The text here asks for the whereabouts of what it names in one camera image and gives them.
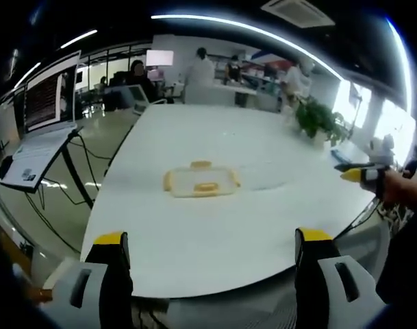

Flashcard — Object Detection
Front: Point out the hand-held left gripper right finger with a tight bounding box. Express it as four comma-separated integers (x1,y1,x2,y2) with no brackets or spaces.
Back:
294,226,389,329

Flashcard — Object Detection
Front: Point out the white office chair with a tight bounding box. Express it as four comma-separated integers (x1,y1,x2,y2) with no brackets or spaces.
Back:
124,84,168,116

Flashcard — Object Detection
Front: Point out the white counter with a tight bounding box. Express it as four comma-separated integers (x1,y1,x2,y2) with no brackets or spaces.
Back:
183,83,283,113

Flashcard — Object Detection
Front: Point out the person's dark clothing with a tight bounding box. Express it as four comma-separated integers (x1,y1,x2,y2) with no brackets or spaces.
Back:
375,205,417,309

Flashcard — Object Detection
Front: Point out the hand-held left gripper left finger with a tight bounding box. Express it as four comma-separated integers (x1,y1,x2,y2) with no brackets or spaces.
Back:
43,231,134,329

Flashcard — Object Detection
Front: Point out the blue flat notebook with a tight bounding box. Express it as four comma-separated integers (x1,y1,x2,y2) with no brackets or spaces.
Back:
330,139,372,165

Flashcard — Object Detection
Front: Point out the ceiling air vent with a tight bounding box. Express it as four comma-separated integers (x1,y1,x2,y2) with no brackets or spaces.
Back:
260,0,336,28

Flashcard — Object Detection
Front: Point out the black table edge cable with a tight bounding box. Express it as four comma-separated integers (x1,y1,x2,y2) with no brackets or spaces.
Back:
334,200,382,241

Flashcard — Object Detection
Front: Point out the curved ceiling light strip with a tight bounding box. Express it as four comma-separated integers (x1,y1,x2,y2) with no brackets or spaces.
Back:
385,17,414,112

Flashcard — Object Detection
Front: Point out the black floor cable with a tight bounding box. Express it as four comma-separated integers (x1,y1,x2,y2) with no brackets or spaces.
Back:
25,132,136,256

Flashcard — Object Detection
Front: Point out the long ceiling light strip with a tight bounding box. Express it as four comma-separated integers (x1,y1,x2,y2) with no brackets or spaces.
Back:
150,14,346,82

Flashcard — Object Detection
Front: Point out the white grey device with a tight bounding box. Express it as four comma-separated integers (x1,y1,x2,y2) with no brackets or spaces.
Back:
368,134,396,166

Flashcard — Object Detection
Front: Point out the green potted plant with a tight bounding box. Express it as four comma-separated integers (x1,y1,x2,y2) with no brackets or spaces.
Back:
293,95,349,147

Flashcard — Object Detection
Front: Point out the clear box with yellow buckles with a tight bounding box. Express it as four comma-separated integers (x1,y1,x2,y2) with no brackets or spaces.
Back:
162,160,242,199

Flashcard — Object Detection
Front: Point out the short ceiling light strip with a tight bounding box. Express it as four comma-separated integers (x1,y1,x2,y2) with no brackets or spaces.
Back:
59,29,99,49

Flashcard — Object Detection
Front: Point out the open silver laptop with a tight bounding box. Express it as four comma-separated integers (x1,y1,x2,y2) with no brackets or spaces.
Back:
0,49,83,193

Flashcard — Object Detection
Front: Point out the lit white screen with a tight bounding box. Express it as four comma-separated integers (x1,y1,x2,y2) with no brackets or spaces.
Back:
145,49,175,66

